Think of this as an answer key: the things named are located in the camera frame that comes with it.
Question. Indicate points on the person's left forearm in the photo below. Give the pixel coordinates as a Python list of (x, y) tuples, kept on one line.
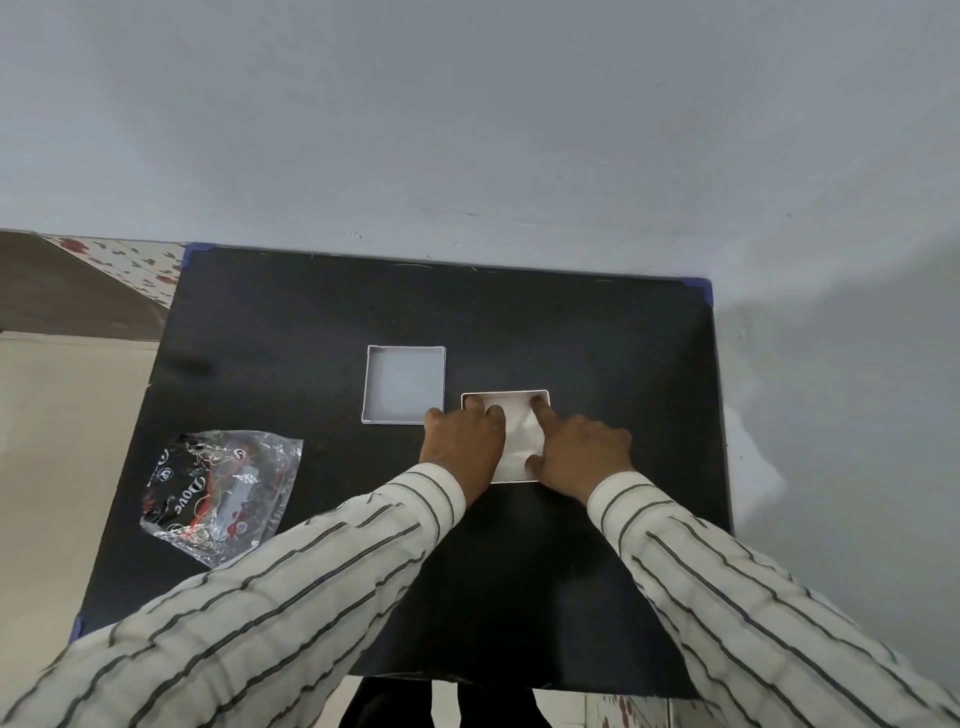
[(285, 592)]

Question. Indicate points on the person's left fingers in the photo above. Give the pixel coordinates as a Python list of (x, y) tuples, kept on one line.
[(475, 412)]

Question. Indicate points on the person's black trousers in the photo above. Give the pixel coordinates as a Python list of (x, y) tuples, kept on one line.
[(390, 705)]

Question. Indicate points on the black printed wrapper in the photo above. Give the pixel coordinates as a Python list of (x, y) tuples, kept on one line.
[(184, 484)]

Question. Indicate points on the blue tape piece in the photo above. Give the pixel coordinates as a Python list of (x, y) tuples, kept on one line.
[(77, 630)]

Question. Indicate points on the black table mat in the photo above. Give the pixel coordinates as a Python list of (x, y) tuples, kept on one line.
[(300, 322)]

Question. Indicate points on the person's left hand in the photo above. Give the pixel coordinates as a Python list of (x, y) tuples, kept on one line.
[(461, 446)]

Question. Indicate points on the person's right thumb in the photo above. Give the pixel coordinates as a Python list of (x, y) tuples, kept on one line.
[(535, 465)]

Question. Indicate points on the white square box base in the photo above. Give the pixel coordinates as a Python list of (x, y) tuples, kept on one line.
[(517, 395)]

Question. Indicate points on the clear plastic bag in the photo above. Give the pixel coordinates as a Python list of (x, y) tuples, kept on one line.
[(259, 480)]

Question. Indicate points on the white tissue paper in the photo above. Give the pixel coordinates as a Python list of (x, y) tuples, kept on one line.
[(519, 442)]

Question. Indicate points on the person's right forearm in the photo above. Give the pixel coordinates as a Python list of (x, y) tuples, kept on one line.
[(750, 607)]

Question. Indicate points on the white square box lid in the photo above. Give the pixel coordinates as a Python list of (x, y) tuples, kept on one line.
[(403, 384)]

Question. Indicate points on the person's right hand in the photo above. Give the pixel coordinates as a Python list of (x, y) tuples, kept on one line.
[(585, 457)]

